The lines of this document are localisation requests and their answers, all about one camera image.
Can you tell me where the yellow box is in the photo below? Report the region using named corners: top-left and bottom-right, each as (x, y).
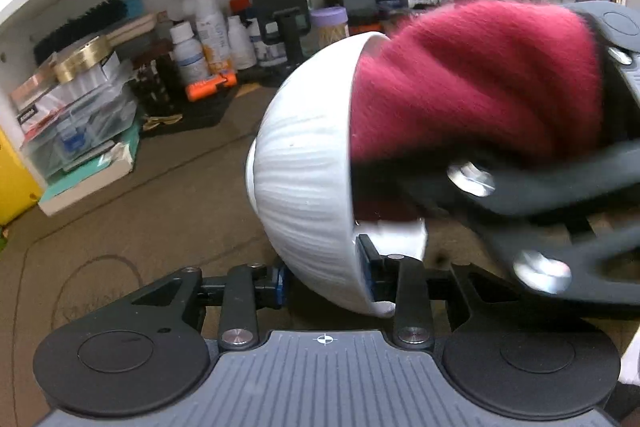
top-left (0, 127), bottom-right (44, 228)

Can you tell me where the black plastic tray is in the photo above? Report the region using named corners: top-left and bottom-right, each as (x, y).
top-left (139, 81), bottom-right (242, 138)

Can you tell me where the white bottle blue label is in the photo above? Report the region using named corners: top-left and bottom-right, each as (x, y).
top-left (169, 21), bottom-right (211, 88)

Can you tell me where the white ribbed bowl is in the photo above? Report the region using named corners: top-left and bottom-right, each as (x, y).
top-left (245, 32), bottom-right (429, 319)

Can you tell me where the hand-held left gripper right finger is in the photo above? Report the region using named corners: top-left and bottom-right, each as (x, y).
top-left (356, 234), bottom-right (526, 351)

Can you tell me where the plain white bottle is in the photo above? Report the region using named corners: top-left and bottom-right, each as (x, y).
top-left (227, 14), bottom-right (257, 70)

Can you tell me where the purple lid toothpick jar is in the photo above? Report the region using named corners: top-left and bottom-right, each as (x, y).
top-left (310, 7), bottom-right (350, 56)

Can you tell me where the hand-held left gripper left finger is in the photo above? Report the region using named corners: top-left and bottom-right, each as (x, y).
top-left (132, 263), bottom-right (289, 351)

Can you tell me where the black bristle brush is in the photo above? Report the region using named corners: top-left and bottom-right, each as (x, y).
top-left (33, 0), bottom-right (147, 66)

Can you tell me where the white Lutein bottle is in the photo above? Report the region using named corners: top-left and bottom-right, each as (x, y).
top-left (194, 0), bottom-right (236, 76)

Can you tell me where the orange utility knife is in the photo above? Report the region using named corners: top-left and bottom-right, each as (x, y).
top-left (185, 72), bottom-right (239, 102)

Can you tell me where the teal white book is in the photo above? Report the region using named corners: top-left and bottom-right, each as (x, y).
top-left (37, 117), bottom-right (142, 217)

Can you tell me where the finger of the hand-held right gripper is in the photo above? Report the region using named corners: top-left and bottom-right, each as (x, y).
top-left (565, 1), bottom-right (640, 108)
top-left (350, 141), bottom-right (640, 323)

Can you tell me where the red terry cloth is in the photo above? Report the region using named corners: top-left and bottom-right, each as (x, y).
top-left (350, 0), bottom-right (607, 228)

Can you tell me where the dark patterned box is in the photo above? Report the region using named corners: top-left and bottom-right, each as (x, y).
top-left (131, 41), bottom-right (185, 116)

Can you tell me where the amber jar black lid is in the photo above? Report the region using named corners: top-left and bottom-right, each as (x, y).
top-left (348, 9), bottom-right (387, 36)

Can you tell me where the clear plastic box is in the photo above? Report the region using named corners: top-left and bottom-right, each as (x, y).
top-left (10, 36), bottom-right (140, 180)

